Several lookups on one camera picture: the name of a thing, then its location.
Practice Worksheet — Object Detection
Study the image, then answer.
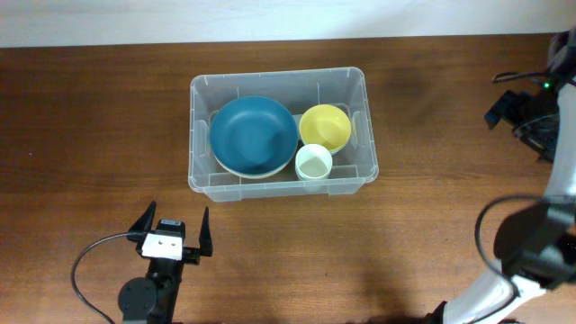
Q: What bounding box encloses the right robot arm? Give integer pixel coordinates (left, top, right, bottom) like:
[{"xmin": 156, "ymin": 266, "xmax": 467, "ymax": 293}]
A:
[{"xmin": 425, "ymin": 30, "xmax": 575, "ymax": 324}]

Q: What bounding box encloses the mint green cup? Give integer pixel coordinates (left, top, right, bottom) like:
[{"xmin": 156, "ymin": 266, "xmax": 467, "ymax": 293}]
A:
[{"xmin": 297, "ymin": 173, "xmax": 329, "ymax": 181}]

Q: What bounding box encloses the dark blue bowl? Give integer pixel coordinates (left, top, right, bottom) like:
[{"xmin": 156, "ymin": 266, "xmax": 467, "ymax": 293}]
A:
[{"xmin": 209, "ymin": 95, "xmax": 298, "ymax": 151}]

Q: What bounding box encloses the clear plastic storage bin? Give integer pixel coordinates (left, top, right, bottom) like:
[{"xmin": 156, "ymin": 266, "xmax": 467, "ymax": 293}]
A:
[{"xmin": 188, "ymin": 67, "xmax": 379, "ymax": 202}]

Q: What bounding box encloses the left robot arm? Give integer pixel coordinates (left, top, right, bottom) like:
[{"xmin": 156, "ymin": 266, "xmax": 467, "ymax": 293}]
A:
[{"xmin": 118, "ymin": 202, "xmax": 213, "ymax": 324}]

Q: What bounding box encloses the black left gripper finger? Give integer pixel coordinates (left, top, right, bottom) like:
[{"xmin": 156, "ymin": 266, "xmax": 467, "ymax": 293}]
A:
[
  {"xmin": 199, "ymin": 207, "xmax": 213, "ymax": 257},
  {"xmin": 128, "ymin": 201, "xmax": 157, "ymax": 234}
]

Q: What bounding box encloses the mint green small bowl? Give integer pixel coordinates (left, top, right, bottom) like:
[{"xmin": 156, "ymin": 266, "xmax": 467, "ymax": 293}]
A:
[{"xmin": 329, "ymin": 139, "xmax": 350, "ymax": 156}]

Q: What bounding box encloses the cream cup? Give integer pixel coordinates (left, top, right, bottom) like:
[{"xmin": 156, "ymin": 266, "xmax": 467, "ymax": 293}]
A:
[{"xmin": 295, "ymin": 144, "xmax": 333, "ymax": 176}]

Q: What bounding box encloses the yellow small bowl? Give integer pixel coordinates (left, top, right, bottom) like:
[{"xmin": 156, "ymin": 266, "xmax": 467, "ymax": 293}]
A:
[{"xmin": 298, "ymin": 104, "xmax": 352, "ymax": 151}]

